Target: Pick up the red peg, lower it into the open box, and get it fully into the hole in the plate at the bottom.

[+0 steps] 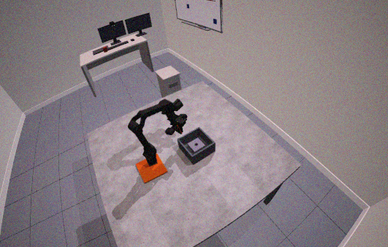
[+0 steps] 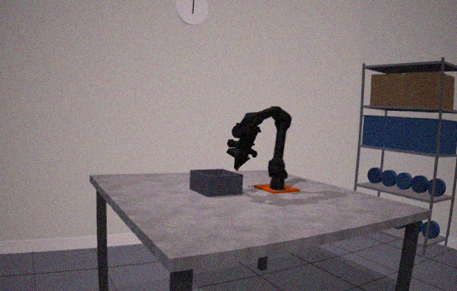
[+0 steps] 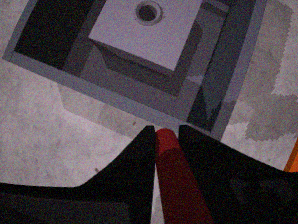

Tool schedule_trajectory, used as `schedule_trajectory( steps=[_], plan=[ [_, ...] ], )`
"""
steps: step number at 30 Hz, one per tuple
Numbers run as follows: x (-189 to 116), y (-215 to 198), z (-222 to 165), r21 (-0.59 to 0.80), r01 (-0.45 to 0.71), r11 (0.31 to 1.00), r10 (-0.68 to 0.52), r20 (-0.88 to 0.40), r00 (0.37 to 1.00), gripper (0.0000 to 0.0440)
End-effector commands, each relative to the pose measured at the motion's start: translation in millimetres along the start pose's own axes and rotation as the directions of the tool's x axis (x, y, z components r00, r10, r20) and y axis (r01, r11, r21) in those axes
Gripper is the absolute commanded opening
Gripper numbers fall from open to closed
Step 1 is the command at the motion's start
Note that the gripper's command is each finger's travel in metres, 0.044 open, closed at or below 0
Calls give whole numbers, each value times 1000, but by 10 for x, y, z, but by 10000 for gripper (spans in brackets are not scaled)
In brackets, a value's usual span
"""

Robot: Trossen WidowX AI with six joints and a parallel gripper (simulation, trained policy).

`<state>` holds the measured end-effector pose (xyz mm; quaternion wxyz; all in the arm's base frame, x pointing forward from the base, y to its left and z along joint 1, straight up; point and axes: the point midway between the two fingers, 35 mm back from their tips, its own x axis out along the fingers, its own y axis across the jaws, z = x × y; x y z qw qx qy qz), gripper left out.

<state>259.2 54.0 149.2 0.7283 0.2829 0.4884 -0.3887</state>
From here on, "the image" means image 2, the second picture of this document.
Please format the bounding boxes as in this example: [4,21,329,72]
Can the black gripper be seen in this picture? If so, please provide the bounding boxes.
[226,139,257,169]

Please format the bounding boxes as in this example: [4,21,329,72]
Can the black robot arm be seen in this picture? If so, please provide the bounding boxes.
[227,106,292,190]

